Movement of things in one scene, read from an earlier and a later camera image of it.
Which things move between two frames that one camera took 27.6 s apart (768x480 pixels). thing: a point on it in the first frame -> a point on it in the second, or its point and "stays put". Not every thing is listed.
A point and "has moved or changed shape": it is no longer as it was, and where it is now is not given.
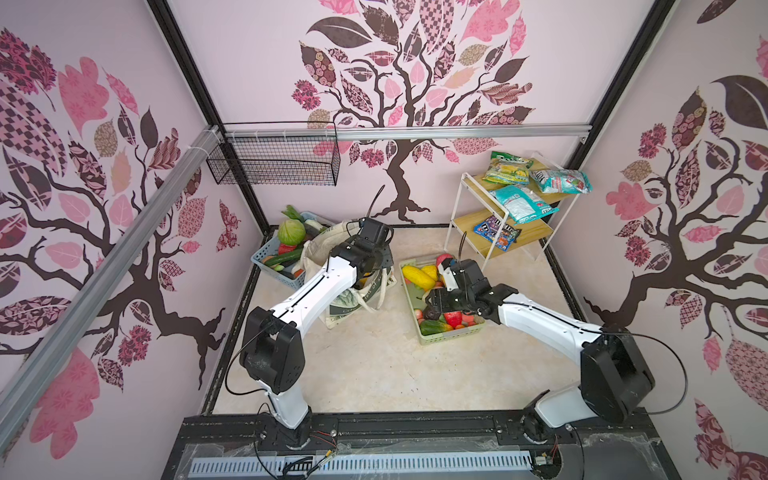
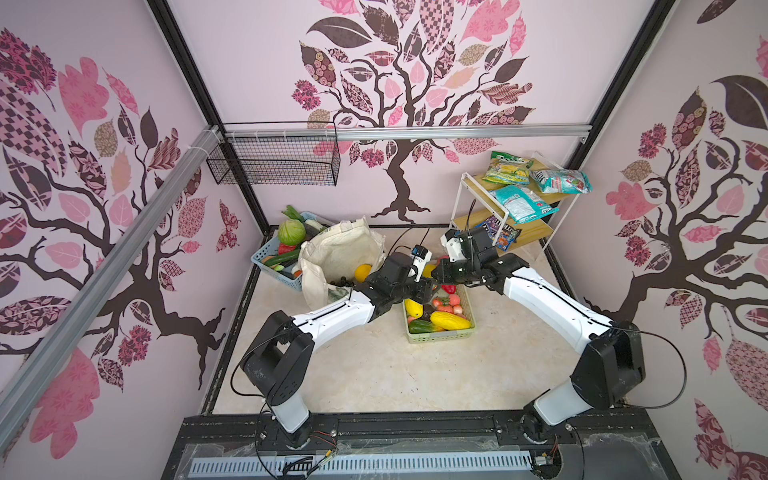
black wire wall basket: [279, 153] stays put
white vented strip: [324, 467] stays put
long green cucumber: [284, 258] stays put
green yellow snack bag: [508, 169] stays put
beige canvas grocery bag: [370, 296] has moved or changed shape
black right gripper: [439, 302] -> [443, 264]
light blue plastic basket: [282, 262] stays put
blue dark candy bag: [488, 230] stays put
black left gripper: [386, 257] -> [424, 291]
